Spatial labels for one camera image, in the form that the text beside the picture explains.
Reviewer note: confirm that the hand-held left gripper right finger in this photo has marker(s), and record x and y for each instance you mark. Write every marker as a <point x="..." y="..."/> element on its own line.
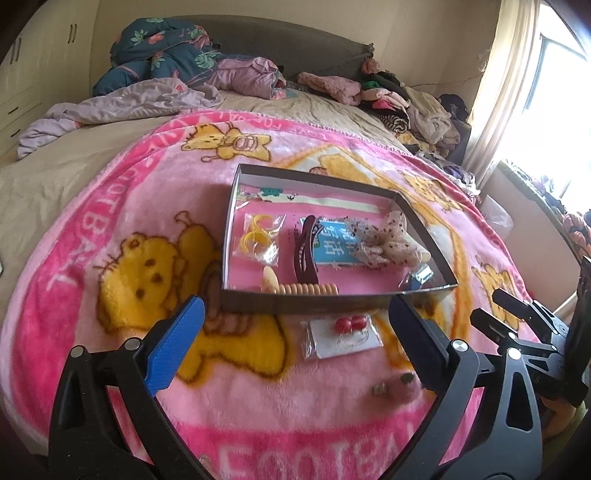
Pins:
<point x="415" y="339"/>

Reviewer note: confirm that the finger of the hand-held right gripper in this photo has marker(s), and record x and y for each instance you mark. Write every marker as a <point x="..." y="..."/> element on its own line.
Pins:
<point x="524" y="309"/>
<point x="491" y="325"/>

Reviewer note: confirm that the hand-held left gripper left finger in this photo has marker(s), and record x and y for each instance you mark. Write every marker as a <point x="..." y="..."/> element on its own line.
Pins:
<point x="175" y="344"/>

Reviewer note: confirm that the blue box packet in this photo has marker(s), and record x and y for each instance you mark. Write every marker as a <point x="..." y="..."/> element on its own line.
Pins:
<point x="420" y="277"/>

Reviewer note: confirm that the red bead earrings packet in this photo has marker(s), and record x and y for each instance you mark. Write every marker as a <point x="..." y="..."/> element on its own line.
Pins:
<point x="344" y="342"/>

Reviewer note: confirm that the shallow cardboard box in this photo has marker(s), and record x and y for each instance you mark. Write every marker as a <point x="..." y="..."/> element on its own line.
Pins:
<point x="323" y="303"/>

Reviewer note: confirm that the polka dot fabric bow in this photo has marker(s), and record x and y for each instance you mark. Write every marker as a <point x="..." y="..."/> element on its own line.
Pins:
<point x="392" y="240"/>

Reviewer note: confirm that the cream hair clip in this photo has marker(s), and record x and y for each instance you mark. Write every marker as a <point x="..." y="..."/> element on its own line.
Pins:
<point x="270" y="279"/>

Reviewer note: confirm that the yellow rings packet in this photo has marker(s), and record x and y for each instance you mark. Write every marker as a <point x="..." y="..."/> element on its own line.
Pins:
<point x="256" y="237"/>

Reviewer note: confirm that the maroon claw hair clip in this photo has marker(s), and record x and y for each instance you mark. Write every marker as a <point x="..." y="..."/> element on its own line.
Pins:
<point x="304" y="258"/>

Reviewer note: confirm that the white plastic bag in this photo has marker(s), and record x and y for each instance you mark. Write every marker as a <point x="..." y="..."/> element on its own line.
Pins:
<point x="497" y="217"/>

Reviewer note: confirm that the green windowsill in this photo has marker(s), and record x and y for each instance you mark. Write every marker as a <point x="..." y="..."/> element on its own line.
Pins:
<point x="531" y="194"/>

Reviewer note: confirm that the pink printed blanket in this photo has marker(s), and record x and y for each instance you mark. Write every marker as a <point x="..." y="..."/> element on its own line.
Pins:
<point x="286" y="415"/>

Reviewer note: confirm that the beige bed sheet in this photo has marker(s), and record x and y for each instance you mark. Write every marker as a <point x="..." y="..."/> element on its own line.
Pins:
<point x="46" y="170"/>

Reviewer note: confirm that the cream curtain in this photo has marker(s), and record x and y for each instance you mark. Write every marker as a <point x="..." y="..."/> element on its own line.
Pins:
<point x="503" y="92"/>

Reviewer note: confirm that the window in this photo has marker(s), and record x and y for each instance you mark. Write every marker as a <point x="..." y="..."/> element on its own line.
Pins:
<point x="558" y="92"/>

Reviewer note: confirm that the pile of clothes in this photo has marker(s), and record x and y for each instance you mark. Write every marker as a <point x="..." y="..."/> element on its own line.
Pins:
<point x="415" y="110"/>

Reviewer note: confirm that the lilac crumpled sheet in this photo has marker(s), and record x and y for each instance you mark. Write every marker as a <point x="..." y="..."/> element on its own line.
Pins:
<point x="115" y="104"/>

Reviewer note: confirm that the pink folded garment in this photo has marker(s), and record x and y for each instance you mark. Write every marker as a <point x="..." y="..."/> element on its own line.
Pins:
<point x="330" y="87"/>

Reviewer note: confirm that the lilac pink pajama garment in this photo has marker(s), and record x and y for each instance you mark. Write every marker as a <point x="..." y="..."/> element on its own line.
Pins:
<point x="249" y="78"/>

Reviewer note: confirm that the dark floral quilt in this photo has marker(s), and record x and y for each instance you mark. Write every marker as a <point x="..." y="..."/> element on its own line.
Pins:
<point x="152" y="50"/>

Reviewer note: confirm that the grey bed headboard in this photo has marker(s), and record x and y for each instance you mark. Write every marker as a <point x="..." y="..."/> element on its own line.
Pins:
<point x="300" y="46"/>

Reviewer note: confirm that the cream wardrobe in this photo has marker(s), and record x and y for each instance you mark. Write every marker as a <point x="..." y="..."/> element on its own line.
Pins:
<point x="46" y="46"/>

